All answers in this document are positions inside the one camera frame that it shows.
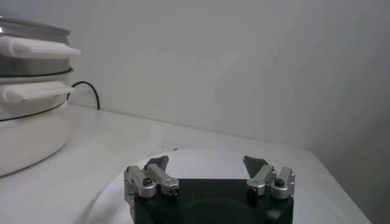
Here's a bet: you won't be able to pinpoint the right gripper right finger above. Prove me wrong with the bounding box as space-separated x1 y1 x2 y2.
242 155 296 200

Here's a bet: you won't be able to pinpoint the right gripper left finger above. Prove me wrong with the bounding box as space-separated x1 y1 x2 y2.
123 155 180 214

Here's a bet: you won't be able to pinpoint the scattered dark crumbs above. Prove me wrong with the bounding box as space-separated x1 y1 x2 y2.
152 140 180 153

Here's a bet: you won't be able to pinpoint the white round plate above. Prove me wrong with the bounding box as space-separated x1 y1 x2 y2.
86 148 351 224

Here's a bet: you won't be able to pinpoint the white electric cooker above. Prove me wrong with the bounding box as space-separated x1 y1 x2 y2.
0 67 76 178

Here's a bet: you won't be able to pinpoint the black cooker power cord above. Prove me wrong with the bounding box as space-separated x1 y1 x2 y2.
66 80 101 111

